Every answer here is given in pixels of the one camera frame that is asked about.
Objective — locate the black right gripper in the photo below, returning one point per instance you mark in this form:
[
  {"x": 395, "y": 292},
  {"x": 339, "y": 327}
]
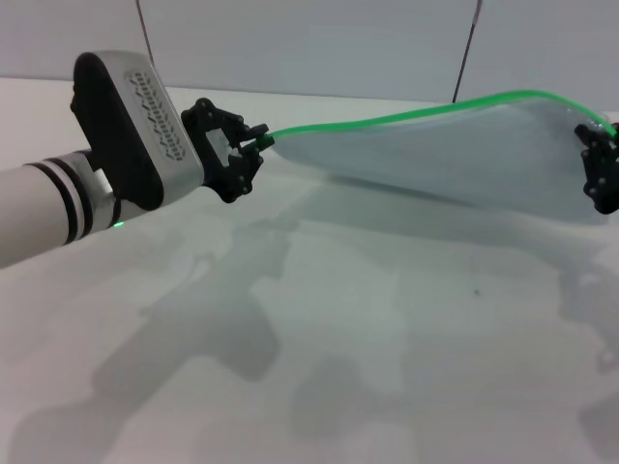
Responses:
[{"x": 604, "y": 179}]

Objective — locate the green zipper slider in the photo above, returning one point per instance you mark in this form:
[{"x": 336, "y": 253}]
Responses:
[{"x": 265, "y": 141}]

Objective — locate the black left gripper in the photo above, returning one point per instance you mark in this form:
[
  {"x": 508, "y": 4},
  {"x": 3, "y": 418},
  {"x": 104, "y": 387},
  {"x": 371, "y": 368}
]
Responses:
[{"x": 222, "y": 164}]

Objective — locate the clear document bag green zip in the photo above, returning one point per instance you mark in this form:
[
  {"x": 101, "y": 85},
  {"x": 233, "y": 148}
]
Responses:
[{"x": 435, "y": 154}]

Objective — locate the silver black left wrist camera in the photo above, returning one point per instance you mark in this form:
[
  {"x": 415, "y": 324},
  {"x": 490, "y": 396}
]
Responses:
[{"x": 126, "y": 135}]

